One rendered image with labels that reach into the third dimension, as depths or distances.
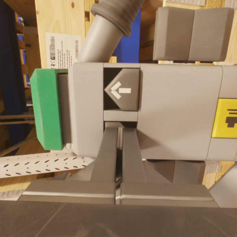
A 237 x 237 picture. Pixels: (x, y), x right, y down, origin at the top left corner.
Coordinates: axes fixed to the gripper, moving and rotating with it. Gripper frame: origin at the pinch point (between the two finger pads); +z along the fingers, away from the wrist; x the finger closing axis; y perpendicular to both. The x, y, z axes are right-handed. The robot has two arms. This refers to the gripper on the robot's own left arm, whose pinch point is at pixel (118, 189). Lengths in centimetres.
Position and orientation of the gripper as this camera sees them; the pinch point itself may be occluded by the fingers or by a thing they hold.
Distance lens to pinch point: 22.3
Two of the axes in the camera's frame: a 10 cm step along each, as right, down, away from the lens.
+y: -4.7, -8.5, -2.4
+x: 0.3, -2.9, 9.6
